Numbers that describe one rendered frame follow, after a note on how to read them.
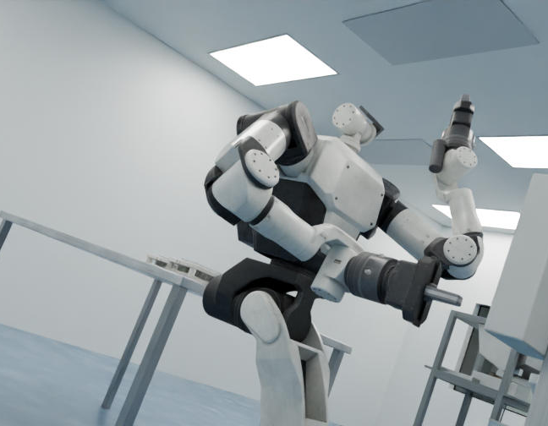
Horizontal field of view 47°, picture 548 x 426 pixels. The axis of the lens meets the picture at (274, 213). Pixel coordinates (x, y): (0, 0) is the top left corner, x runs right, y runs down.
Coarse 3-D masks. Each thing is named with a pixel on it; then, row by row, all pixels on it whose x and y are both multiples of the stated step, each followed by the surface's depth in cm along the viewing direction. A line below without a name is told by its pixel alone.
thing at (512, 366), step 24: (456, 312) 542; (480, 336) 524; (480, 360) 570; (504, 360) 500; (528, 360) 489; (432, 384) 533; (456, 384) 515; (480, 384) 519; (504, 384) 484; (528, 384) 495; (504, 408) 500; (528, 408) 504
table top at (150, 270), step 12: (0, 216) 311; (12, 216) 303; (36, 228) 284; (48, 228) 278; (60, 240) 268; (72, 240) 262; (84, 240) 257; (96, 252) 248; (108, 252) 243; (120, 264) 273; (132, 264) 230; (144, 264) 226; (156, 276) 219; (168, 276) 215; (180, 276) 211; (192, 288) 214; (204, 288) 218; (324, 336) 271; (336, 348) 279; (348, 348) 286
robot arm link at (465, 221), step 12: (456, 204) 161; (468, 204) 160; (456, 216) 160; (468, 216) 158; (456, 228) 159; (468, 228) 157; (480, 228) 158; (480, 240) 156; (480, 252) 154; (468, 264) 152; (456, 276) 160; (468, 276) 159
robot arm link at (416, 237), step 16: (400, 224) 162; (416, 224) 161; (400, 240) 162; (416, 240) 159; (432, 240) 157; (448, 240) 154; (464, 240) 153; (416, 256) 160; (448, 256) 152; (464, 256) 151; (448, 272) 162
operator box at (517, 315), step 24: (528, 192) 97; (528, 216) 96; (528, 240) 95; (504, 264) 96; (528, 264) 93; (504, 288) 94; (528, 288) 92; (504, 312) 93; (528, 312) 91; (504, 336) 92; (528, 336) 91
